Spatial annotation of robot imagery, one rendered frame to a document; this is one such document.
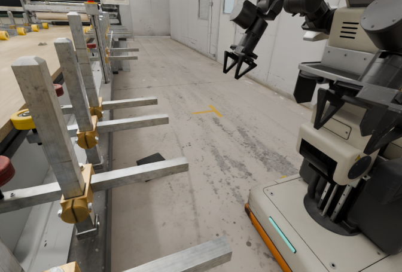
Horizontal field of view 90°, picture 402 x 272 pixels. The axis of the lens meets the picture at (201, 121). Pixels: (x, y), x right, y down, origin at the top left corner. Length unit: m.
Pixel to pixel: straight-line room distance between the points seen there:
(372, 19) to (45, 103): 0.51
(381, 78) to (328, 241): 0.92
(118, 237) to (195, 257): 1.09
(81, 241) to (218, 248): 0.34
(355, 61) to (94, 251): 0.87
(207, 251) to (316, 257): 0.80
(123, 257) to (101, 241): 0.79
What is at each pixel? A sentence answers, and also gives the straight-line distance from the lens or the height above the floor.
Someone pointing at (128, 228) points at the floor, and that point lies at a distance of 1.48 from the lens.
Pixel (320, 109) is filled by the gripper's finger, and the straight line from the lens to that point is 0.45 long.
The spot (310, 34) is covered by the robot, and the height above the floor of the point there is 1.13.
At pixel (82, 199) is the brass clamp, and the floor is 0.83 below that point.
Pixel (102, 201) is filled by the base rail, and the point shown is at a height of 0.70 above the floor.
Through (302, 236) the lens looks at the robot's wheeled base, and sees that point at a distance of 1.19.
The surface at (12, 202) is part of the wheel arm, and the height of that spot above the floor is 0.82.
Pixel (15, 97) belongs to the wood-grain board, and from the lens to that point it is 0.97.
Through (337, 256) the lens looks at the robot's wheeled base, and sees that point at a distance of 1.20.
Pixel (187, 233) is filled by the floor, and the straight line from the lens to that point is 1.41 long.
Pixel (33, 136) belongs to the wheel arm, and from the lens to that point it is 0.80.
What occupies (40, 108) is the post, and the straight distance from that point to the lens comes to 0.42.
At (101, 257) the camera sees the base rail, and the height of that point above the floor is 0.70.
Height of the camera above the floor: 1.19
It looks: 28 degrees down
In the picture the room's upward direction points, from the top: 2 degrees clockwise
